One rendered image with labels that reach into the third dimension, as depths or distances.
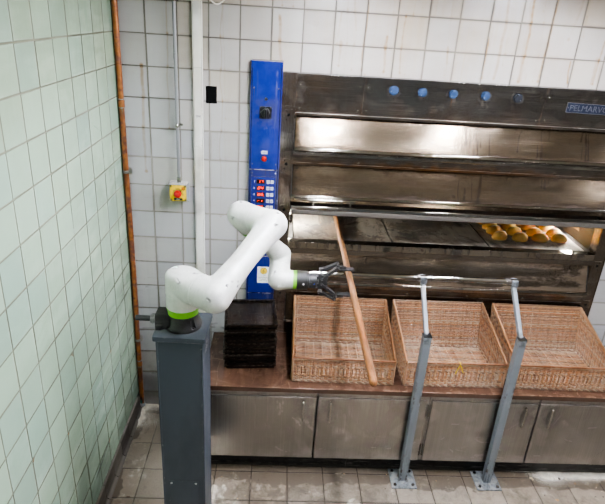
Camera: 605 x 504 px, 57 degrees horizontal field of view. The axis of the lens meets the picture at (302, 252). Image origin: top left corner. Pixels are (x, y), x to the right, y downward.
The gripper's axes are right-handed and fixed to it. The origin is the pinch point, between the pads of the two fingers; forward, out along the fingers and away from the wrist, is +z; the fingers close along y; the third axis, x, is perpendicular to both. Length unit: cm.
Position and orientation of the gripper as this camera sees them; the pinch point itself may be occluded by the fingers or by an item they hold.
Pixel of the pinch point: (350, 282)
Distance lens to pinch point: 270.6
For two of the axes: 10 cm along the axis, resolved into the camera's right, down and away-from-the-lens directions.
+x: 0.2, 4.0, -9.2
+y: -0.6, 9.2, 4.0
